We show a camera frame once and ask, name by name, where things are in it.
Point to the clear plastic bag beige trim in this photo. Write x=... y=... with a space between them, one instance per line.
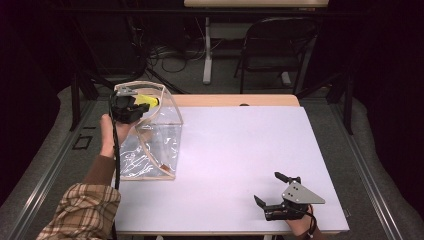
x=160 y=140

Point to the black metal stand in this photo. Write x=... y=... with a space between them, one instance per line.
x=76 y=100
x=346 y=100

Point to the person's right hand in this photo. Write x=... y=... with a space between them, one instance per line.
x=301 y=225

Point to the white board sheet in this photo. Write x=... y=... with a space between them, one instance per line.
x=240 y=160

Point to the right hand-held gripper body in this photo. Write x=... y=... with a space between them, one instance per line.
x=300 y=196

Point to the wooden table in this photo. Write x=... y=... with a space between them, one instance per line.
x=233 y=100

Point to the yellow shuttlecock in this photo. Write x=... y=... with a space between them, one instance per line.
x=146 y=100

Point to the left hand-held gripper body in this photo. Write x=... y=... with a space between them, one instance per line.
x=122 y=106

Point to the black floor outlet frame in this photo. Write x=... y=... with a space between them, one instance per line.
x=75 y=142

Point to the desk with white leg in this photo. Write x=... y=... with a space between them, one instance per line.
x=207 y=50

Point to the black chair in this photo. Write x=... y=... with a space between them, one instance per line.
x=276 y=40

